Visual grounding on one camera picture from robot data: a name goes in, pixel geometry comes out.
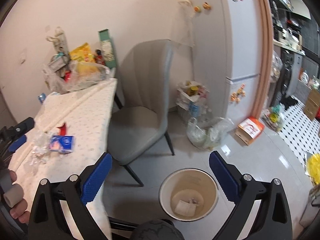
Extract crushed clear plastic bottle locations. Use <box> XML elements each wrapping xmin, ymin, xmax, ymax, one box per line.
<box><xmin>23</xmin><ymin>131</ymin><xmax>53</xmax><ymax>175</ymax></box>

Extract red paper scrap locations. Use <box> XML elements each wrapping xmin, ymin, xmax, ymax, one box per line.
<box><xmin>57</xmin><ymin>122</ymin><xmax>67</xmax><ymax>137</ymax></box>

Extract blue white carton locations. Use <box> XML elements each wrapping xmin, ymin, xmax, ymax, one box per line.
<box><xmin>49</xmin><ymin>135</ymin><xmax>75</xmax><ymax>153</ymax></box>

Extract printed paper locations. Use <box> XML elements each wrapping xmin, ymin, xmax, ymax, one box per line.
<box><xmin>174</xmin><ymin>198</ymin><xmax>203</xmax><ymax>217</ymax></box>

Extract round white trash bin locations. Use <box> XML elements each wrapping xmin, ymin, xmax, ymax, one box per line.
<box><xmin>159</xmin><ymin>168</ymin><xmax>219</xmax><ymax>222</ymax></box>

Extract white bag of trash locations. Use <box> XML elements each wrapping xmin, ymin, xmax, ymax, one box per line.
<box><xmin>176</xmin><ymin>81</ymin><xmax>210</xmax><ymax>124</ymax></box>

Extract blue drink can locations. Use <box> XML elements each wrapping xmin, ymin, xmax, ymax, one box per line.
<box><xmin>38</xmin><ymin>93</ymin><xmax>46</xmax><ymax>104</ymax></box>

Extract plastic bag of bottles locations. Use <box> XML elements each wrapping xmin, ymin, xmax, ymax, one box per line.
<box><xmin>187</xmin><ymin>117</ymin><xmax>234</xmax><ymax>151</ymax></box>

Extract floral white tablecloth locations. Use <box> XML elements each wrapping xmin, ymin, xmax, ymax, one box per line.
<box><xmin>7</xmin><ymin>78</ymin><xmax>118</xmax><ymax>240</ymax></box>

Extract orange white cardboard box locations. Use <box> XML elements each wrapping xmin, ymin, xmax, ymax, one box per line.
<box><xmin>235</xmin><ymin>116</ymin><xmax>265</xmax><ymax>145</ymax></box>

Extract clear plastic bag left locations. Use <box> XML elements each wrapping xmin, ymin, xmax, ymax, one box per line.
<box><xmin>42</xmin><ymin>65</ymin><xmax>68</xmax><ymax>94</ymax></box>

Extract clear plastic bag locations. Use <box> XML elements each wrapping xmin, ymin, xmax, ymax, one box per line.
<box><xmin>65</xmin><ymin>61</ymin><xmax>111</xmax><ymax>92</ymax></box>
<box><xmin>42</xmin><ymin>65</ymin><xmax>68</xmax><ymax>94</ymax></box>

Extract red white round jar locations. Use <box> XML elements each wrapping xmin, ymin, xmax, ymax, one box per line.
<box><xmin>63</xmin><ymin>70</ymin><xmax>72</xmax><ymax>82</ymax></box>

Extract colourful toy bag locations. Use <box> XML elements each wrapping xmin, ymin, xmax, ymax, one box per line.
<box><xmin>262</xmin><ymin>103</ymin><xmax>285</xmax><ymax>132</ymax></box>

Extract grey upholstered chair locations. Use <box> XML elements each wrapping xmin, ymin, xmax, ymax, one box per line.
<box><xmin>107</xmin><ymin>39</ymin><xmax>174</xmax><ymax>186</ymax></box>

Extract clear plastic bag right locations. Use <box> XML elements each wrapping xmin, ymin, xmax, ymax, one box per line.
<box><xmin>65</xmin><ymin>61</ymin><xmax>111</xmax><ymax>92</ymax></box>

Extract white milk carton bag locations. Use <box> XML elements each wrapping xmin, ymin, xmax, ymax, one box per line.
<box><xmin>46</xmin><ymin>27</ymin><xmax>69</xmax><ymax>55</ymax></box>

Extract yellow snack bag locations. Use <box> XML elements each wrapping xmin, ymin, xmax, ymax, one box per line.
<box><xmin>69</xmin><ymin>42</ymin><xmax>95</xmax><ymax>63</ymax></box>

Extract brown cardboard box kitchen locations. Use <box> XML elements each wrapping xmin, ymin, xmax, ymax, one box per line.
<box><xmin>303</xmin><ymin>89</ymin><xmax>319</xmax><ymax>121</ymax></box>

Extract green tall box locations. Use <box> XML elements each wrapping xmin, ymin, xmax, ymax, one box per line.
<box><xmin>98</xmin><ymin>29</ymin><xmax>117</xmax><ymax>69</ymax></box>

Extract white refrigerator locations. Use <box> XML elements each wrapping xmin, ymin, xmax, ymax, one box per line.
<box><xmin>191</xmin><ymin>0</ymin><xmax>263</xmax><ymax>126</ymax></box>

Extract white mesh hanging bag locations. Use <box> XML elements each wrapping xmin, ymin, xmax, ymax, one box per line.
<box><xmin>171</xmin><ymin>0</ymin><xmax>195</xmax><ymax>48</ymax></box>

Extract black wire basket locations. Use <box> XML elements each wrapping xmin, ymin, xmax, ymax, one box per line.
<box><xmin>48</xmin><ymin>52</ymin><xmax>70</xmax><ymax>78</ymax></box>

